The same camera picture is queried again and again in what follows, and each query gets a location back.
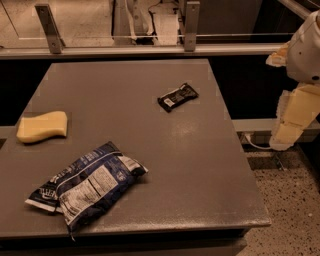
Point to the black rxbar chocolate bar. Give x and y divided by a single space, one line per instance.
177 97

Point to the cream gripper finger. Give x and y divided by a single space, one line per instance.
296 110
278 58

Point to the grey table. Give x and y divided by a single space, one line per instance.
199 196

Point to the metal railing with glass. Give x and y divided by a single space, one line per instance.
65 29

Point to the blue chip bag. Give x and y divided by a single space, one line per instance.
89 187

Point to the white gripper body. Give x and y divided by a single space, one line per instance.
306 55

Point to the yellow sponge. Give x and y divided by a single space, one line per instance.
41 127

